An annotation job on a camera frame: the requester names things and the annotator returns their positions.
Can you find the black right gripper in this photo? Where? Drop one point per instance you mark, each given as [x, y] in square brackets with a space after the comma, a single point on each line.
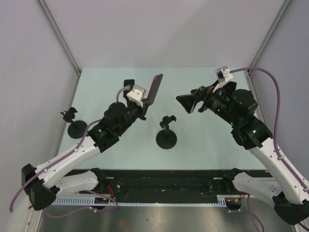
[189, 101]

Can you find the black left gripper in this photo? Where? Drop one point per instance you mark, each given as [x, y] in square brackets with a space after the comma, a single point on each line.
[142, 110]

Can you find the silver white phone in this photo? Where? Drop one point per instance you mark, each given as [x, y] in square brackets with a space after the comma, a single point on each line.
[129, 82]

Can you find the purple phone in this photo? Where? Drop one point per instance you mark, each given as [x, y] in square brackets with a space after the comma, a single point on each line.
[154, 89]

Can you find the black stand with ball joint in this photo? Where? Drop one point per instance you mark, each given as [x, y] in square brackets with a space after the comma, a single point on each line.
[76, 128]

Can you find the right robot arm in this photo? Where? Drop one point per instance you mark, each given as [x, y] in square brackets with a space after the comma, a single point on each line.
[237, 107]

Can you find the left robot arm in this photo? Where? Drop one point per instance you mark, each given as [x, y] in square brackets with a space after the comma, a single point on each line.
[46, 182]

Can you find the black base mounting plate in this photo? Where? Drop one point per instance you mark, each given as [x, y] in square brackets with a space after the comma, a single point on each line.
[169, 186]

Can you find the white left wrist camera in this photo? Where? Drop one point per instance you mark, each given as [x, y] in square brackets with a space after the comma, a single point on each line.
[136, 95]

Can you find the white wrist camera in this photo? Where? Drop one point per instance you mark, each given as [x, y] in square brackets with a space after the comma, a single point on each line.
[136, 95]
[223, 77]

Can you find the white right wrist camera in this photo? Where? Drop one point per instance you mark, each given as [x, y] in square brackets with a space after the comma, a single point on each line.
[223, 77]

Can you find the aluminium table rail right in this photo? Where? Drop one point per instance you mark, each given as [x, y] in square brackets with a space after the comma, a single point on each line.
[259, 111]

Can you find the white slotted cable duct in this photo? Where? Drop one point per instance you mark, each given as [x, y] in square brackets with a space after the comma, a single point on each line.
[103, 201]

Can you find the aluminium frame post right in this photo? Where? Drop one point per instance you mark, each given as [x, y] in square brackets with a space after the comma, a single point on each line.
[271, 31]

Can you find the aluminium frame post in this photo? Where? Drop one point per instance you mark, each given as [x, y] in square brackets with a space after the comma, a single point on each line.
[271, 31]
[42, 4]

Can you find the aluminium frame post left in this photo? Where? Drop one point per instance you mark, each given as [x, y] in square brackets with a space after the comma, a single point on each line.
[42, 4]

